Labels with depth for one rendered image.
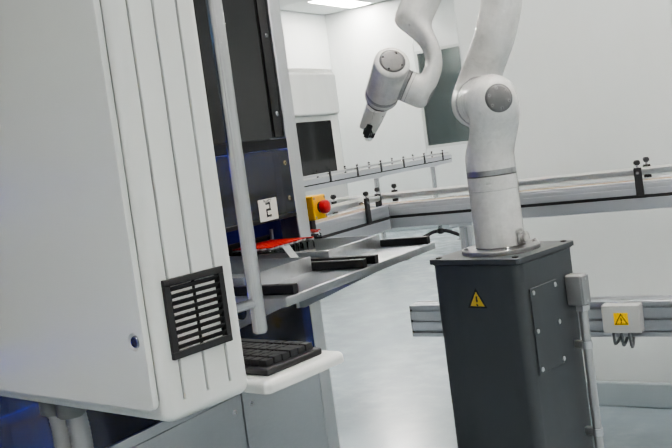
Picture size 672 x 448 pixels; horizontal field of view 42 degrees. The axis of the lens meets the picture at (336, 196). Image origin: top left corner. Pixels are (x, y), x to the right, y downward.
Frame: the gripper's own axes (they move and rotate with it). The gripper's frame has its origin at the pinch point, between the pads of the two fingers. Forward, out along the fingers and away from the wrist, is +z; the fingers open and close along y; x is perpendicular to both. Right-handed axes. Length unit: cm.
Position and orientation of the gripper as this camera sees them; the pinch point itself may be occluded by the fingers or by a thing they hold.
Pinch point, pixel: (371, 127)
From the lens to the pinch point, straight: 229.3
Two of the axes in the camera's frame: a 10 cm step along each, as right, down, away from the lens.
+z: -1.2, 4.2, 9.0
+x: 9.2, 3.9, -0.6
